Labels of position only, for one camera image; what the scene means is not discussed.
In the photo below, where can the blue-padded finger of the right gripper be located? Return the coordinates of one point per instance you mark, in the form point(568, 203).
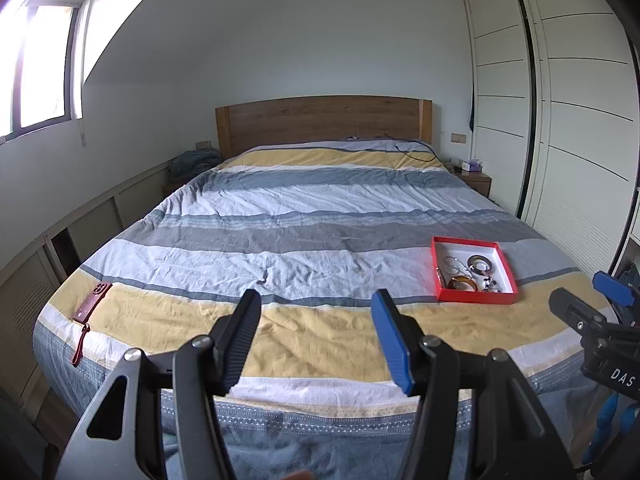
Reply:
point(615, 290)

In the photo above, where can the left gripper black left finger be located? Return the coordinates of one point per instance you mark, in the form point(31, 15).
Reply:
point(120, 435)

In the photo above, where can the dark blue-green clothes pile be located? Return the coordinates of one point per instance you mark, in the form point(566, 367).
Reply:
point(190, 164)

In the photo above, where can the white sliding wardrobe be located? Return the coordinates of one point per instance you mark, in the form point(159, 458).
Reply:
point(555, 121)

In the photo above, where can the window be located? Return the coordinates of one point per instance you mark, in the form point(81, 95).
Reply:
point(37, 57)

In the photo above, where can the red jewelry box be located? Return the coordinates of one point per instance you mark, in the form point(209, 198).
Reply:
point(458, 264)

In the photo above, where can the beige wall switch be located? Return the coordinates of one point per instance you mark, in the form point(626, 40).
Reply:
point(458, 138)

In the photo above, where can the wooden nightstand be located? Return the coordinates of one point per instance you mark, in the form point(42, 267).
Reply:
point(479, 182)

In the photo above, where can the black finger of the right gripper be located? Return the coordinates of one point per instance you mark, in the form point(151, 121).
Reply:
point(572, 311)

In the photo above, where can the wooden headboard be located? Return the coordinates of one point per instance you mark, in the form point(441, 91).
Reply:
point(241, 127)

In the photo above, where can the purple tissue box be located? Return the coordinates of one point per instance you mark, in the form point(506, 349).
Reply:
point(472, 165)

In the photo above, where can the striped bed duvet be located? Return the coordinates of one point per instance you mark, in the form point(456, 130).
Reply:
point(316, 228)

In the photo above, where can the red phone case with strap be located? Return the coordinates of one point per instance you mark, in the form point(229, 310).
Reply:
point(83, 314)

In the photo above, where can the blue gloved right hand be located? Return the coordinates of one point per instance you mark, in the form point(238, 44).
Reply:
point(605, 424)

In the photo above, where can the low wall cabinet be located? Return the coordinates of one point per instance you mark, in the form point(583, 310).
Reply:
point(30, 278)

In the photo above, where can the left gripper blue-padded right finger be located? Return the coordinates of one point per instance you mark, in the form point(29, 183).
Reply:
point(512, 436)

